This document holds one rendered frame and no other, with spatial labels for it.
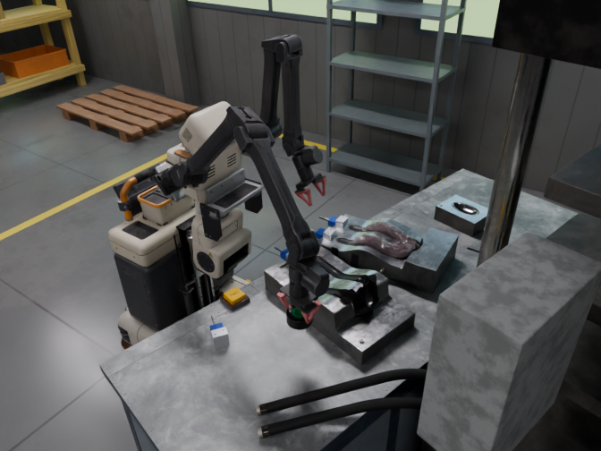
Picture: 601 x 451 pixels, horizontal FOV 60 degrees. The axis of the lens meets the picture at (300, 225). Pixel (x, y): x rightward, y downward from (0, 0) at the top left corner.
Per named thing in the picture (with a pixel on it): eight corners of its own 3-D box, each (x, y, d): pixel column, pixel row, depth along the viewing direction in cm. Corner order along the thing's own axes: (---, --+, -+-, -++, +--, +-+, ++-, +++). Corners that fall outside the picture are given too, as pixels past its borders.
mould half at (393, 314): (265, 289, 195) (263, 260, 188) (316, 260, 209) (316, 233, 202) (361, 365, 163) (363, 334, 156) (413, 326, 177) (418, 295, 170)
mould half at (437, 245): (316, 253, 213) (315, 232, 207) (345, 224, 231) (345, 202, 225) (432, 294, 190) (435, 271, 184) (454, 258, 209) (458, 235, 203)
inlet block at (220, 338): (206, 323, 181) (204, 312, 178) (220, 319, 182) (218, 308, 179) (215, 349, 170) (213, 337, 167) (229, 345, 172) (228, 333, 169)
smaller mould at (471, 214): (434, 218, 233) (435, 205, 229) (453, 207, 241) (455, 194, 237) (471, 237, 220) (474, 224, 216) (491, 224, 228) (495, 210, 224)
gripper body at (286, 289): (303, 310, 148) (303, 291, 144) (279, 293, 154) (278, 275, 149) (318, 299, 152) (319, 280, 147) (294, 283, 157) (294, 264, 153)
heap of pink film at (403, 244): (344, 246, 207) (345, 230, 203) (364, 225, 220) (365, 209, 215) (405, 266, 195) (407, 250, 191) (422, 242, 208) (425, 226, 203)
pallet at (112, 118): (203, 115, 562) (201, 106, 556) (137, 146, 501) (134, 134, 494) (122, 93, 631) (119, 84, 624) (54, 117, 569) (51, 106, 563)
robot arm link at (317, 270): (313, 236, 148) (291, 242, 142) (342, 255, 141) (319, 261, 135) (304, 273, 152) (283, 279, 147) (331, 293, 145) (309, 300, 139)
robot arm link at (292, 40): (275, 25, 190) (258, 31, 183) (305, 36, 185) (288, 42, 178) (266, 132, 218) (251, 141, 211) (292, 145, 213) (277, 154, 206)
